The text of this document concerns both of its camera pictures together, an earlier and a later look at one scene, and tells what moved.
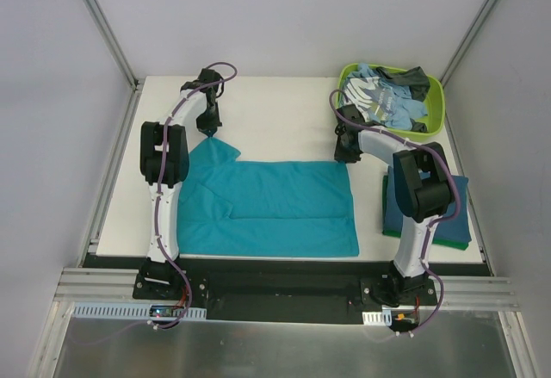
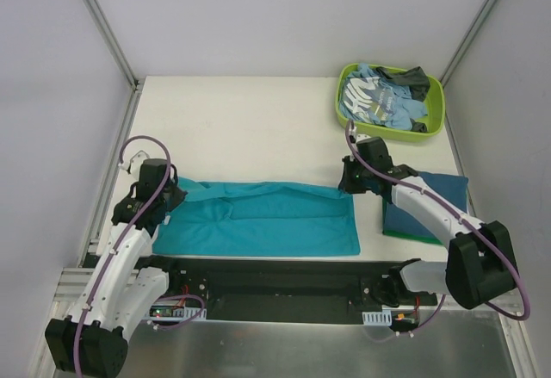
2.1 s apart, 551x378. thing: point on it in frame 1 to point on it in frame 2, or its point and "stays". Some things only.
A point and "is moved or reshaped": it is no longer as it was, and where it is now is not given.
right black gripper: x=345 y=152 to x=349 y=178
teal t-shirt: x=230 y=208 is moved or reshaped
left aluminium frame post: x=104 y=24 stays
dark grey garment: x=415 y=77 stays
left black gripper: x=208 y=120 to x=173 y=197
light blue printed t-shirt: x=380 y=101 stays
